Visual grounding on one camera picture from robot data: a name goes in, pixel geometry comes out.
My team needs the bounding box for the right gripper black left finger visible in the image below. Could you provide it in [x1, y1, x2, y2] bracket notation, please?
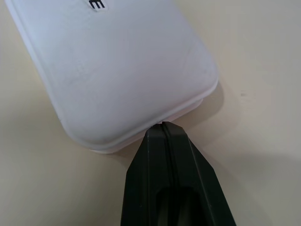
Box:
[120, 123, 174, 226]

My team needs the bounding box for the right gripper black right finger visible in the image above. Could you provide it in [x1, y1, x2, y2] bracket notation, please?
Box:
[163, 121, 237, 226]

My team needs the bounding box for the white plastic container lid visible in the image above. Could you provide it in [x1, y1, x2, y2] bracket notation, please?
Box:
[4, 0, 221, 155]

